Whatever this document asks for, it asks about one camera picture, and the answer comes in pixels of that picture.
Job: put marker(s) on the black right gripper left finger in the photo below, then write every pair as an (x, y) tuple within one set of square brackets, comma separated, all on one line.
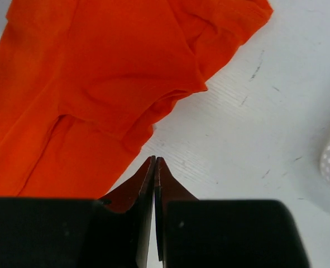
[(112, 231)]

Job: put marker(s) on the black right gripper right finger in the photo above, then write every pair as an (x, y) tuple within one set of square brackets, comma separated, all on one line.
[(222, 233)]

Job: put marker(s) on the orange t-shirt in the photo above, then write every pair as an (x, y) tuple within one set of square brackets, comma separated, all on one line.
[(82, 83)]

